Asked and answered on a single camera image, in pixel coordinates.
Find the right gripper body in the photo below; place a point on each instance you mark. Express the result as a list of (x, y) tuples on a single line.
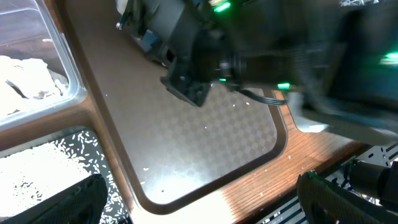
[(187, 38)]

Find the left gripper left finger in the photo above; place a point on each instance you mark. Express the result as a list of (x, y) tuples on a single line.
[(83, 202)]

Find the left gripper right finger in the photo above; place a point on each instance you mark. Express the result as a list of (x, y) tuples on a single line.
[(324, 202)]

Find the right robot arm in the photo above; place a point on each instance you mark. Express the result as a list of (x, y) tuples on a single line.
[(333, 63)]

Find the black waste tray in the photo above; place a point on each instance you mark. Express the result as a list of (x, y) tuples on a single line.
[(87, 146)]

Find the white rice pile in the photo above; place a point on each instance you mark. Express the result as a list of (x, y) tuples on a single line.
[(37, 174)]

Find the brown serving tray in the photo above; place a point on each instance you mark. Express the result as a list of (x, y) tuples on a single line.
[(172, 153)]

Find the crumpled white paper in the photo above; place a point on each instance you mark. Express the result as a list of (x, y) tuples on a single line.
[(28, 85)]

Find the clear plastic bin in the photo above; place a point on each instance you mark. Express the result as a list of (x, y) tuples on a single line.
[(28, 31)]

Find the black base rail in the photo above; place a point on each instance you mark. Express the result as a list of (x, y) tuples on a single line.
[(362, 189)]

